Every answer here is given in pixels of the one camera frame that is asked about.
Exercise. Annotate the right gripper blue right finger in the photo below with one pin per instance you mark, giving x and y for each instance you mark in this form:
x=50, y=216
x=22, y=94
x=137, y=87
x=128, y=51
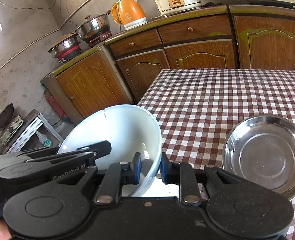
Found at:
x=181, y=174

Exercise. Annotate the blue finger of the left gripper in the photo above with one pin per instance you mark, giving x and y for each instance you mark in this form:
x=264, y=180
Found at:
x=84, y=155
x=34, y=153

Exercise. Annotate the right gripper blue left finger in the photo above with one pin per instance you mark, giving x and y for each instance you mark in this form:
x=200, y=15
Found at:
x=115, y=177

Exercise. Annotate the blue white porcelain bowl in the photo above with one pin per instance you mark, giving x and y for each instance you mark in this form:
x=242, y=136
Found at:
x=129, y=129

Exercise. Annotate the large steel plate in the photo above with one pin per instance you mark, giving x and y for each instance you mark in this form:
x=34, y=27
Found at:
x=261, y=149

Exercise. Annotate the clear plastic bottle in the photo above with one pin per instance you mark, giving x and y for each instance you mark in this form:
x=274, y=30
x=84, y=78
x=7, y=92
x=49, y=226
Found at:
x=43, y=139

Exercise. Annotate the metal shelf cart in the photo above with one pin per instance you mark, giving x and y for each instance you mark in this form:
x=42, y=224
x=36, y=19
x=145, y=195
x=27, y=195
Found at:
x=25, y=138

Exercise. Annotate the small gas stove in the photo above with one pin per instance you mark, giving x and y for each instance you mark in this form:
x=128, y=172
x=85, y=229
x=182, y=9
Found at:
x=12, y=127

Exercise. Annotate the black wok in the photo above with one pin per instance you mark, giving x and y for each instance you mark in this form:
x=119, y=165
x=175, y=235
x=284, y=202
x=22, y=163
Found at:
x=6, y=115

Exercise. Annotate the red white checkered tablecloth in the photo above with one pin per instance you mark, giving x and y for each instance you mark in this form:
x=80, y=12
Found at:
x=197, y=109

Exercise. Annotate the steel pot on cooker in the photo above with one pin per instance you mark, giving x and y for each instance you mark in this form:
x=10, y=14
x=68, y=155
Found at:
x=95, y=29

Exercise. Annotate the orange electric kettle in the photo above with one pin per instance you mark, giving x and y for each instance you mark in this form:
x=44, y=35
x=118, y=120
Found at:
x=128, y=13

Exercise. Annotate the brown wooden kitchen cabinet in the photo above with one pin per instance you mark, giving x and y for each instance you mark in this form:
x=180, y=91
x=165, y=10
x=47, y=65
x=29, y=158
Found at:
x=121, y=69

